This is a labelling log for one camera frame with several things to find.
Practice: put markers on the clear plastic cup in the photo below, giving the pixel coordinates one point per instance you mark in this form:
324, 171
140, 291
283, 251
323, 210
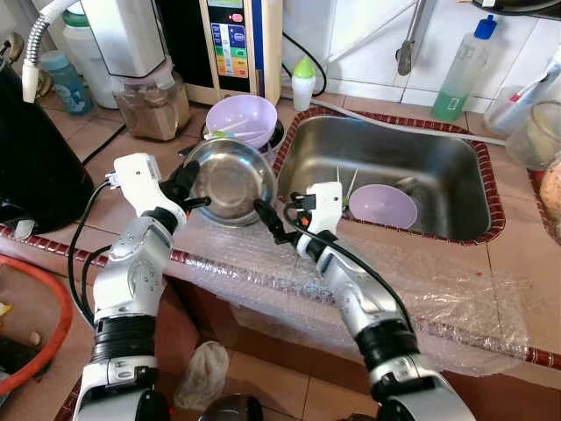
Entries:
508, 110

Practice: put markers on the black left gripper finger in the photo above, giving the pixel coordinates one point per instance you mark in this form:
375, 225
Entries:
191, 173
197, 203

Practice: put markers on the round steel bowl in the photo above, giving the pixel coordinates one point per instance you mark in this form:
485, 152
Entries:
232, 180

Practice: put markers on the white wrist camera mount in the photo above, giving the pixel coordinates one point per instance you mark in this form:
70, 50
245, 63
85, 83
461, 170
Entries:
324, 206
140, 180

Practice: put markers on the gold water ionizer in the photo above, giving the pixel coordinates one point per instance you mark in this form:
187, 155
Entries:
237, 44

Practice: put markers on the clear glass jar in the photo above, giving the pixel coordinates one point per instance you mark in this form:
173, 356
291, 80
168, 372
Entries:
536, 136

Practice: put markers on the bagged brown food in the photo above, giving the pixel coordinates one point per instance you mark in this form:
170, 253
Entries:
552, 189

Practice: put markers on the teal plastic bottle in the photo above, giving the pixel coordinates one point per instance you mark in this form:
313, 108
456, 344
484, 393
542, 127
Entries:
68, 83

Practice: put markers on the green tipped chopstick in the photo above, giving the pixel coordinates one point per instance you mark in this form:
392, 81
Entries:
352, 182
339, 189

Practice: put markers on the purple plastic bowl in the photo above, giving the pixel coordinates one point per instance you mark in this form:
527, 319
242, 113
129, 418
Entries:
241, 114
383, 206

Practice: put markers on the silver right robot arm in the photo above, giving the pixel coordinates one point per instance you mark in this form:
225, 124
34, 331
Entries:
368, 298

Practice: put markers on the green plastic spoon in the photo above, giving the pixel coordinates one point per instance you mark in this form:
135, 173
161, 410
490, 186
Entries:
237, 134

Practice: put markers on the clear jar brown contents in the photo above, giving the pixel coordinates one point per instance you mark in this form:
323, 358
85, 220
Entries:
153, 105

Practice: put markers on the orange plastic basin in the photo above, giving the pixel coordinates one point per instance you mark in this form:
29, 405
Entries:
53, 333

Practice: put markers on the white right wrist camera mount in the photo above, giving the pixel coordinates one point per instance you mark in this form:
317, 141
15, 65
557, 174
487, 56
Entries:
324, 206

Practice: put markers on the steel faucet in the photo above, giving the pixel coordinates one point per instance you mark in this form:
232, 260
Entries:
408, 48

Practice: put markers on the bubble wrap sheet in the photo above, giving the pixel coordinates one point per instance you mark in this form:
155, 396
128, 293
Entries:
394, 289

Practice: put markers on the white water filter unit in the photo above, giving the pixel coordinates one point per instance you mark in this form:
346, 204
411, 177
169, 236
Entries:
123, 35

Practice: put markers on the large black kettle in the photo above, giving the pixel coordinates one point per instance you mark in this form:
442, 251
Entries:
35, 158

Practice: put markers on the black frying pan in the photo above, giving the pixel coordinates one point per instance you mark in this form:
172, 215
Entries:
517, 4

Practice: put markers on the white bottle green cap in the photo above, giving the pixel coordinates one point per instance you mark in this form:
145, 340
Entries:
303, 83

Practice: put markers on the green dish soap bottle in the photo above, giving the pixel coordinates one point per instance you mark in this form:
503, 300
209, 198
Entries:
460, 79

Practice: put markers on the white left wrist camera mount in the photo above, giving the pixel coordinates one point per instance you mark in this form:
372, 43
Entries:
140, 180

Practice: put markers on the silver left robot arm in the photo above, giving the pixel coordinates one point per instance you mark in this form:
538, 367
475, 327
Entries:
131, 281

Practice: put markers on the crumpled plastic bag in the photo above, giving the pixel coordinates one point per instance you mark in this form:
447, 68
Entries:
202, 377

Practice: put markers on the white plastic jug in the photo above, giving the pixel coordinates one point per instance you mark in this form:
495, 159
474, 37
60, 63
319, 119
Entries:
88, 44

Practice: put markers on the white toothpaste tube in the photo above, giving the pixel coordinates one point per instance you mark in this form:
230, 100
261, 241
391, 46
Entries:
539, 83

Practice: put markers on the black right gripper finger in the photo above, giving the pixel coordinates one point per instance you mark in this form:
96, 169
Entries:
266, 219
298, 201

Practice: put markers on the white pipe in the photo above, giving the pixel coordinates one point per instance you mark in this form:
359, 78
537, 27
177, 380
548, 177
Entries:
421, 123

